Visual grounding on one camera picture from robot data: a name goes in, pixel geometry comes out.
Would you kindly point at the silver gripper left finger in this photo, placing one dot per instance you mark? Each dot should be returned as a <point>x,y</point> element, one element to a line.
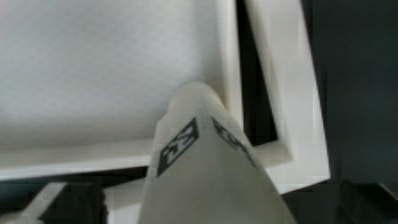
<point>40,204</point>

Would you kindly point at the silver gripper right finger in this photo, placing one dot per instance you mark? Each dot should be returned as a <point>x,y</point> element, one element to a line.
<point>389,191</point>

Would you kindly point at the white desk leg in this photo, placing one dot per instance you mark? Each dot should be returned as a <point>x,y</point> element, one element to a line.
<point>197,122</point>

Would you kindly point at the white desk top tray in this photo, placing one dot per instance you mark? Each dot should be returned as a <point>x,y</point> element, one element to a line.
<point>97,57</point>

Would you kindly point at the white right fence wall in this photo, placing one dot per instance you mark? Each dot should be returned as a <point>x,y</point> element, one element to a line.
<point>294,156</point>

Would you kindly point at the white fence wall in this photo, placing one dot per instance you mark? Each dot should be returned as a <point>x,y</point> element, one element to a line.
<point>294,156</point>
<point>126,200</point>

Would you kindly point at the white front fence wall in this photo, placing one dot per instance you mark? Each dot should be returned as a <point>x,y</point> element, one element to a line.
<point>126,200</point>

